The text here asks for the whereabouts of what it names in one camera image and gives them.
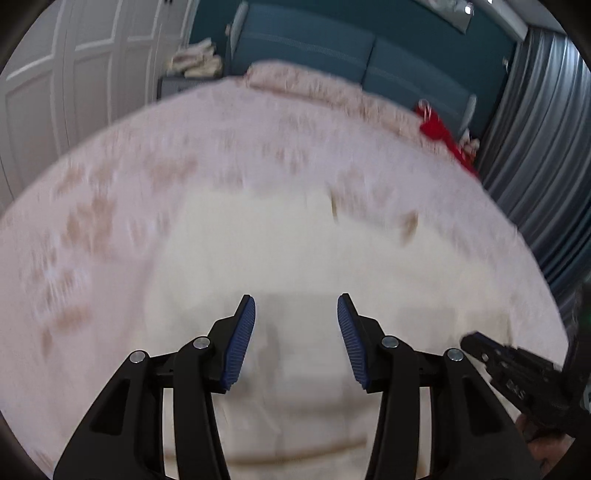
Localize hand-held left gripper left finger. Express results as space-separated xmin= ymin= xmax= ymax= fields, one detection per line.
xmin=53 ymin=294 xmax=257 ymax=480

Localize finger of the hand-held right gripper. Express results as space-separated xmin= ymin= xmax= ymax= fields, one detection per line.
xmin=460 ymin=331 xmax=509 ymax=372

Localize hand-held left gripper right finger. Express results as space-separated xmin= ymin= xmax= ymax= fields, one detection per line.
xmin=337 ymin=293 xmax=542 ymax=480

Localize cream white garment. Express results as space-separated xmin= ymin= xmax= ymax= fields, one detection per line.
xmin=143 ymin=188 xmax=514 ymax=464

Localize person's right hand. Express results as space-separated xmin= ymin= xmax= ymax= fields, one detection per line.
xmin=516 ymin=413 xmax=575 ymax=469

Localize pink heart print bed blanket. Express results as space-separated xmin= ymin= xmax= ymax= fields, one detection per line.
xmin=0 ymin=60 xmax=571 ymax=480

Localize white red soft toy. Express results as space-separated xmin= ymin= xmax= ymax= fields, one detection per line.
xmin=458 ymin=131 xmax=482 ymax=160

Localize grey curtain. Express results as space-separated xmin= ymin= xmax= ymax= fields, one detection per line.
xmin=475 ymin=27 xmax=591 ymax=317

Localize red cloth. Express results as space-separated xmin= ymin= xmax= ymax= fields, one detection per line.
xmin=412 ymin=98 xmax=482 ymax=179

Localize pink heart print pillow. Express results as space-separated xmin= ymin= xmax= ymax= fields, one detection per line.
xmin=244 ymin=60 xmax=426 ymax=140

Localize grey nightstand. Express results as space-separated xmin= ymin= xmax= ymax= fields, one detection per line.
xmin=156 ymin=74 xmax=223 ymax=100

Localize stack of folded beige cloths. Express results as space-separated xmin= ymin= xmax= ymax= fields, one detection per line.
xmin=166 ymin=38 xmax=223 ymax=80

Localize teal padded headboard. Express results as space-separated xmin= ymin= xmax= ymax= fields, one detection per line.
xmin=188 ymin=0 xmax=519 ymax=139

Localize white panelled wardrobe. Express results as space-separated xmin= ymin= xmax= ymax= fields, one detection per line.
xmin=0 ymin=0 xmax=200 ymax=204

